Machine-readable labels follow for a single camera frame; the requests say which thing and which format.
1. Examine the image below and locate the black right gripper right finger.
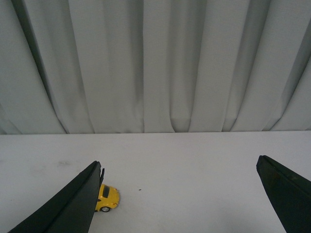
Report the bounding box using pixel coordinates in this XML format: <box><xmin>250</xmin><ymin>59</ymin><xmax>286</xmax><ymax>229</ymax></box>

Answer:
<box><xmin>256</xmin><ymin>155</ymin><xmax>311</xmax><ymax>233</ymax></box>

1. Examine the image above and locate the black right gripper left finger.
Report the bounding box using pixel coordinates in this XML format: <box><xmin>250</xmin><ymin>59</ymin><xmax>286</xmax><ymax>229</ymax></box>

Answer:
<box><xmin>10</xmin><ymin>161</ymin><xmax>104</xmax><ymax>233</ymax></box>

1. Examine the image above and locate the yellow beetle toy car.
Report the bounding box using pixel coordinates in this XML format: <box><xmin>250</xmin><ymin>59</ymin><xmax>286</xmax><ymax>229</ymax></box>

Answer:
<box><xmin>95</xmin><ymin>184</ymin><xmax>120</xmax><ymax>213</ymax></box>

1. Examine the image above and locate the grey pleated curtain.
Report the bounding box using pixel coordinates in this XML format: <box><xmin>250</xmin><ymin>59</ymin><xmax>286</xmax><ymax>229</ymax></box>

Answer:
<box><xmin>0</xmin><ymin>0</ymin><xmax>311</xmax><ymax>134</ymax></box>

